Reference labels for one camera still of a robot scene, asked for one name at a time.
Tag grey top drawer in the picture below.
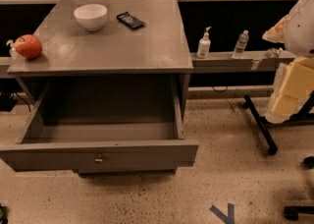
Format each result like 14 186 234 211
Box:
0 81 198 174

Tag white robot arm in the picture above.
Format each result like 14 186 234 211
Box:
263 0 314 124

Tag grey drawer cabinet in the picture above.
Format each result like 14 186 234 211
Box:
7 0 194 177

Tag white pump lotion bottle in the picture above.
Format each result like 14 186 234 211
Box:
196 27 211 59

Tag black snack packet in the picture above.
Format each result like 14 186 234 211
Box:
117 12 145 29

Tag white ceramic bowl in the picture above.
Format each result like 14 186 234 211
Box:
74 4 108 31

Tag clear plastic water bottle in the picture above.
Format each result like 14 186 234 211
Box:
233 30 249 59

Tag crumpled clear plastic wrapper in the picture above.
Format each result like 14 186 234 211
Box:
267 48 284 58

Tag red apple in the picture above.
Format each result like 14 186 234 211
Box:
14 34 42 59

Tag small clear pump bottle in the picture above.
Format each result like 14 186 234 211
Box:
6 39 18 59

